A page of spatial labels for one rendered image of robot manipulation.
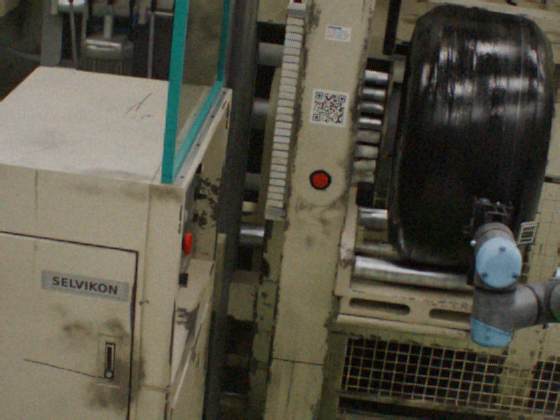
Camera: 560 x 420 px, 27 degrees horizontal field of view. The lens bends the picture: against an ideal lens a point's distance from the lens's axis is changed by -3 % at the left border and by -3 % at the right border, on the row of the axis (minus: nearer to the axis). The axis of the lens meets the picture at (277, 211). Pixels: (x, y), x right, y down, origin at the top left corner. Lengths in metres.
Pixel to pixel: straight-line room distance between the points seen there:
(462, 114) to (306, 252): 0.51
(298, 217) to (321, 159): 0.14
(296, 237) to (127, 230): 0.75
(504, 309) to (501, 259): 0.10
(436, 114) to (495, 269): 0.42
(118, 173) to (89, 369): 0.35
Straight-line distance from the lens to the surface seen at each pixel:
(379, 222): 2.81
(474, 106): 2.34
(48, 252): 1.98
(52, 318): 2.03
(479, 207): 2.25
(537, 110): 2.37
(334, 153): 2.54
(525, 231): 2.43
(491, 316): 2.08
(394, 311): 2.59
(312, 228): 2.60
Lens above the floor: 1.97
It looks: 22 degrees down
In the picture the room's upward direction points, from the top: 7 degrees clockwise
